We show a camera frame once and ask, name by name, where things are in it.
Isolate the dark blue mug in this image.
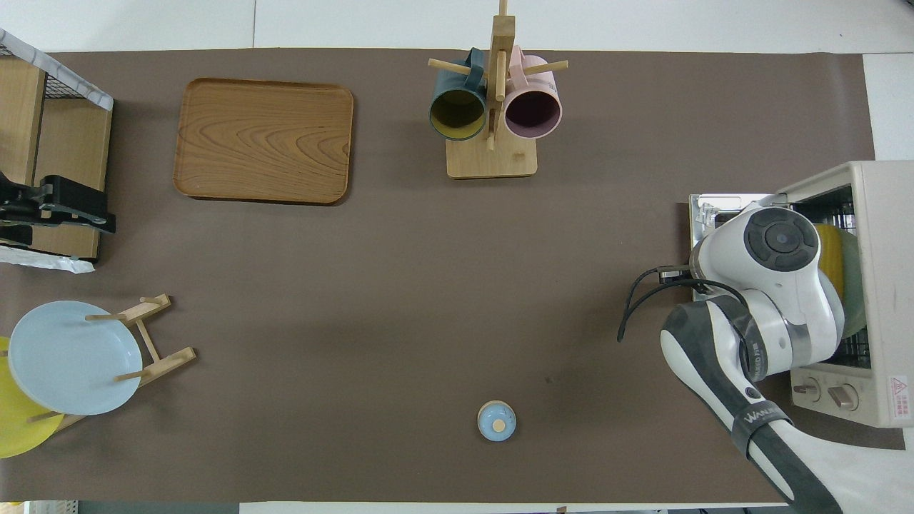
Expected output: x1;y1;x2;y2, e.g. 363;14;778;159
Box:
428;48;489;142

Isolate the white toaster oven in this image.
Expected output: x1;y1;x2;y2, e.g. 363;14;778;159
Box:
775;160;914;429

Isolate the wooden mug tree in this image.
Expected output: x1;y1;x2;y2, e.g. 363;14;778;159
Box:
428;0;570;179

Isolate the brown table mat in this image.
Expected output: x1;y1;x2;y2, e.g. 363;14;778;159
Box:
0;49;914;504

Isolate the wooden serving tray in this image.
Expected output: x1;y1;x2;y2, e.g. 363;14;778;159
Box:
173;77;355;206

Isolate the yellow corn cob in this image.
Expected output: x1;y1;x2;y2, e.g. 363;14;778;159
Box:
814;223;847;301

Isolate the oven wire rack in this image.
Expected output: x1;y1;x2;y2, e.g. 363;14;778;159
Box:
807;191;870;368

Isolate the small blue lid wooden knob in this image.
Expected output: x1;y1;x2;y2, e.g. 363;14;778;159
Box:
477;400;518;443

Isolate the pale green plate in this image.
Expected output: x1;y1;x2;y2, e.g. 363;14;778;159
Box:
835;227;868;340

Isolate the light blue plate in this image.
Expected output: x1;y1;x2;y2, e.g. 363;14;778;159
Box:
8;301;144;416

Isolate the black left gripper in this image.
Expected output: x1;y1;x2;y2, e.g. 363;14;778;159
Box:
0;170;116;247

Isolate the wooden plate rack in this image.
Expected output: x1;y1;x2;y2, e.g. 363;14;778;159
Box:
29;293;197;433

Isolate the wooden shelf with wire basket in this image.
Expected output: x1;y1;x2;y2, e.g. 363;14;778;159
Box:
0;29;115;273

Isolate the yellow plate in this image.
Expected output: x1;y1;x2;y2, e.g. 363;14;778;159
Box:
0;336;65;459

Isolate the pink mug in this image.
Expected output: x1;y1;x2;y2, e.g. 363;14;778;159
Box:
504;45;564;141

